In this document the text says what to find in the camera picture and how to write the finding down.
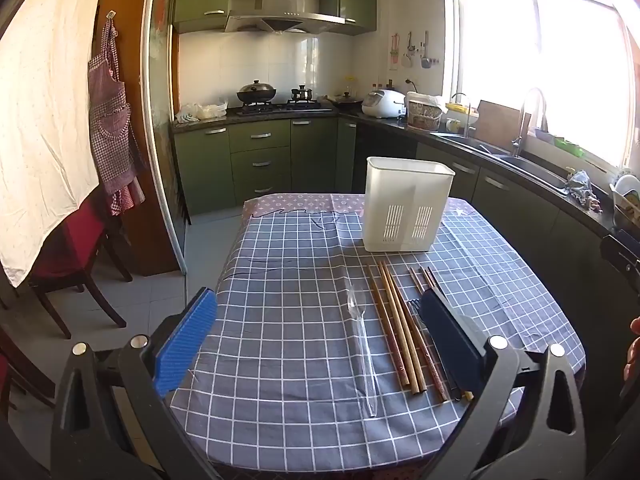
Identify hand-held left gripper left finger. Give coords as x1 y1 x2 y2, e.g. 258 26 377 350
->
50 287 221 480

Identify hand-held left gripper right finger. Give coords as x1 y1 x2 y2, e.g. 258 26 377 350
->
418 289 587 480

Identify plain bamboo chopstick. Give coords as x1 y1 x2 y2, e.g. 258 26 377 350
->
383 260 428 393
377 261 420 395

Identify clear plastic spoon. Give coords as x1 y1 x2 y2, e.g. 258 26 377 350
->
345 280 379 417

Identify white plastic utensil holder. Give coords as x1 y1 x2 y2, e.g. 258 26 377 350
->
362 156 456 253

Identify person's right hand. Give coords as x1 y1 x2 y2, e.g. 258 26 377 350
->
623 316 640 382

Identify dish rack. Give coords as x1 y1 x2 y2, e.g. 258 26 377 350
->
609 169 640 232

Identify grey checked tablecloth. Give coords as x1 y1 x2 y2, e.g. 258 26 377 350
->
169 192 587 480

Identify green sink caddy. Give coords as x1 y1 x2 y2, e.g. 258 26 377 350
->
552 137 584 158

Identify steel kitchen sink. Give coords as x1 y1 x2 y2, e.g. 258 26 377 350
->
439 132 570 192

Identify red cushioned wooden chair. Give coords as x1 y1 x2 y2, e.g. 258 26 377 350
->
27 194 134 339

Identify steel kitchen faucet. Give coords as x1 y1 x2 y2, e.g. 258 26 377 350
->
510 87 549 157

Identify wooden cutting board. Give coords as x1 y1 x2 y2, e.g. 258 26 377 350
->
472 99 532 144

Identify green lower kitchen cabinets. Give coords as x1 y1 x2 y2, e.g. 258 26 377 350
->
171 116 640 271

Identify kitchen window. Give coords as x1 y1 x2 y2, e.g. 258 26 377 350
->
450 0 640 173

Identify yellow lidded container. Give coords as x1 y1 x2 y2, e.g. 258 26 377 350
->
444 102 472 134

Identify black kitchen countertop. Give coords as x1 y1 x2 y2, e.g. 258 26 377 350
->
171 108 640 241

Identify white plastic bag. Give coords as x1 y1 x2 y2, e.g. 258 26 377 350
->
177 101 229 124

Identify red checked apron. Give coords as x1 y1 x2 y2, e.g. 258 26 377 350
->
87 10 147 217

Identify white rice cooker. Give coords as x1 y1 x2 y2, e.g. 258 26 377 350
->
361 89 407 120

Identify gas stove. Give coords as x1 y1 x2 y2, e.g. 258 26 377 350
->
234 101 334 115

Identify black frying pan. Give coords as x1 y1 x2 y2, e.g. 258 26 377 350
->
332 91 364 111

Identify black wok with lid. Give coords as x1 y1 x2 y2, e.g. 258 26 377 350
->
236 79 278 106

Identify white hanging sheet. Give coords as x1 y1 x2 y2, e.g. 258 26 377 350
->
0 0 112 289

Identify hanging kitchen tools rack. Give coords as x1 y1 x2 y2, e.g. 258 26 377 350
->
406 30 442 69

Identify steel range hood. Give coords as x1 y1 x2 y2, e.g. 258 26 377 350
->
224 0 352 36

